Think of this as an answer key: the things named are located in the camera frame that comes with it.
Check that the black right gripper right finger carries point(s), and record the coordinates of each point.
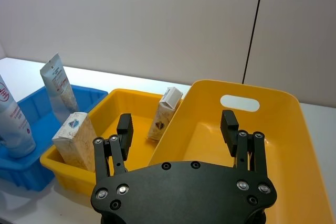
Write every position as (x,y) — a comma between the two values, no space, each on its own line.
(229,129)

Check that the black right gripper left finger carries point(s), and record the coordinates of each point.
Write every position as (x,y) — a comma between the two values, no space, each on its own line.
(122,140)

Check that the yellow rectangular plastic bin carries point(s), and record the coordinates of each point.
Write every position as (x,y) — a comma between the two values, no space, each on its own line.
(111,107)

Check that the cream carton with blue logo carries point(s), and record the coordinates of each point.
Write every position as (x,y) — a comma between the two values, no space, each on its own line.
(76,140)

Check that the cream carton with brown logo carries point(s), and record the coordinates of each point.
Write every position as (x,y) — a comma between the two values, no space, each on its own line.
(162,116)

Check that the white squeeze tube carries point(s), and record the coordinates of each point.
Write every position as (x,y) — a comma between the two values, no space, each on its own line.
(56,82)

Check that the blue plastic bin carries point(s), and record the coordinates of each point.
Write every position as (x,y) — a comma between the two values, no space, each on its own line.
(34,108)

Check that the white bottle with red logo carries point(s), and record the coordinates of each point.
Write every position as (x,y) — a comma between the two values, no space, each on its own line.
(13,124)

